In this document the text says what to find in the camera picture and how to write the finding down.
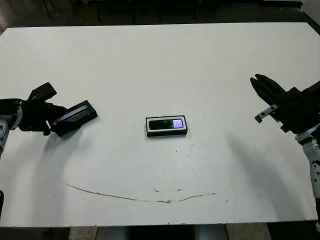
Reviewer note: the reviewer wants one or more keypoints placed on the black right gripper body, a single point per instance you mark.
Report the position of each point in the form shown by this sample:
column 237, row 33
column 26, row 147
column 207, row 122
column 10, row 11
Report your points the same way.
column 300, row 112

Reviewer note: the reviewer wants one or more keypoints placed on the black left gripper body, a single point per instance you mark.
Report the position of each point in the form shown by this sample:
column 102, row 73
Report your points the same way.
column 32, row 116

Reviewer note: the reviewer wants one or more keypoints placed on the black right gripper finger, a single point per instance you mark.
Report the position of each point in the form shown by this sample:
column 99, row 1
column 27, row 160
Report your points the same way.
column 265, row 96
column 273, row 86

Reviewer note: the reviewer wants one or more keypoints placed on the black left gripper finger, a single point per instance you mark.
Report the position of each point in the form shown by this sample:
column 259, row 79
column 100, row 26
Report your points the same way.
column 56, row 109
column 54, row 127

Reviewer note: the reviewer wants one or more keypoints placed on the black box lid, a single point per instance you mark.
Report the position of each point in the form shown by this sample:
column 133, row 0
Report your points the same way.
column 80, row 115

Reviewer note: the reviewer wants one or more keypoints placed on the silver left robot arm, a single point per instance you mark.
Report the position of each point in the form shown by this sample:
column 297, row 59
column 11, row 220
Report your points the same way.
column 7, row 125

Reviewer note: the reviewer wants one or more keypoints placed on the black box base white insert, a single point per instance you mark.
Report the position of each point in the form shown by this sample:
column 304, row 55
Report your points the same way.
column 166, row 133

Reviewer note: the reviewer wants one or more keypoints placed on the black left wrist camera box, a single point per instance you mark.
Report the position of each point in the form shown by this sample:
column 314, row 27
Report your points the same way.
column 42, row 91

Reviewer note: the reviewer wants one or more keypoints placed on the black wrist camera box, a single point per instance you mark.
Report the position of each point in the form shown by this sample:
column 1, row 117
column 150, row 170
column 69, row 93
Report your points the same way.
column 42, row 91
column 313, row 90

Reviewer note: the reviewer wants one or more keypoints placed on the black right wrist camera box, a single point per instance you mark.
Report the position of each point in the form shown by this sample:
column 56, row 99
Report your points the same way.
column 313, row 90

